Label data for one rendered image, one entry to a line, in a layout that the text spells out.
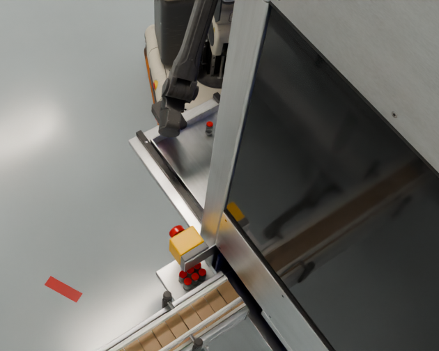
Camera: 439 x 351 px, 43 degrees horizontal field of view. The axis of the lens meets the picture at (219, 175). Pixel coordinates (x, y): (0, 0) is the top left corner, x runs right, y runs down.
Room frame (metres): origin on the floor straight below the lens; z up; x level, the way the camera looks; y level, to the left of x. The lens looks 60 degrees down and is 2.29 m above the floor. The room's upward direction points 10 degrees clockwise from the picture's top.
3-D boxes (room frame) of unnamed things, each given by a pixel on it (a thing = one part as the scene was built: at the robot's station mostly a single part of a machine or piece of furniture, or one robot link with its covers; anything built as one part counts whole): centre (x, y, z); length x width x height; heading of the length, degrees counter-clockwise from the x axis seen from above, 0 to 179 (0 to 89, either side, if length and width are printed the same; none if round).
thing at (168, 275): (0.49, 0.03, 0.87); 0.14 x 0.13 x 0.02; 44
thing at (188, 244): (0.53, 0.05, 0.99); 0.08 x 0.07 x 0.07; 44
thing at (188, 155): (0.86, 0.01, 0.90); 0.34 x 0.26 x 0.04; 45
